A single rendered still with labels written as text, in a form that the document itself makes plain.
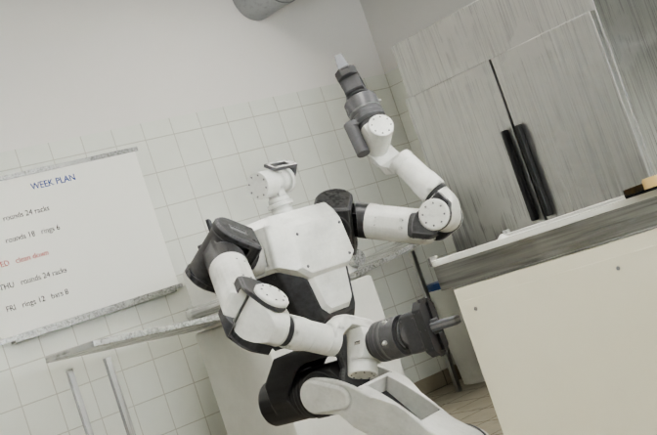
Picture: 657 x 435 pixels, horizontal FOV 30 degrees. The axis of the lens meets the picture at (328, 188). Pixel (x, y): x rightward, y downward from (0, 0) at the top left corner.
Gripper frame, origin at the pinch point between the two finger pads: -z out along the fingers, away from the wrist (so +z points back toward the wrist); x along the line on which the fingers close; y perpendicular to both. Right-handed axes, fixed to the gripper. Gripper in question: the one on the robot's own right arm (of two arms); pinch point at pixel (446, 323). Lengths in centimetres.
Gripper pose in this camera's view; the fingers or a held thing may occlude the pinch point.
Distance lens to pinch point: 250.7
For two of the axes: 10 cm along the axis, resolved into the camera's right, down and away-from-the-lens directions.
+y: -5.9, 1.7, -7.9
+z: -7.3, 3.0, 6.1
